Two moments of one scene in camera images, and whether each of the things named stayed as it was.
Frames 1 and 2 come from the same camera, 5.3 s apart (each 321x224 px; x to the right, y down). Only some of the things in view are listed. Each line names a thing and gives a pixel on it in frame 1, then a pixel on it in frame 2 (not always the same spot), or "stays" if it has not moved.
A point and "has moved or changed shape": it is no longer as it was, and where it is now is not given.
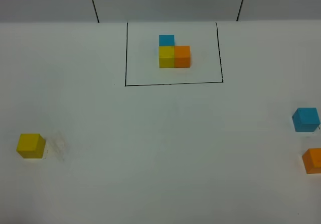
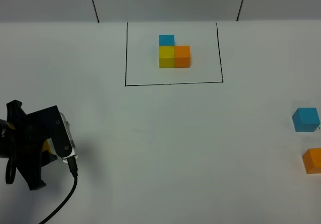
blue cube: x=305 y=119 stays
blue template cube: x=166 y=40 stays
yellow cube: x=31 y=145 has moved or changed shape
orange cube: x=312 y=160 stays
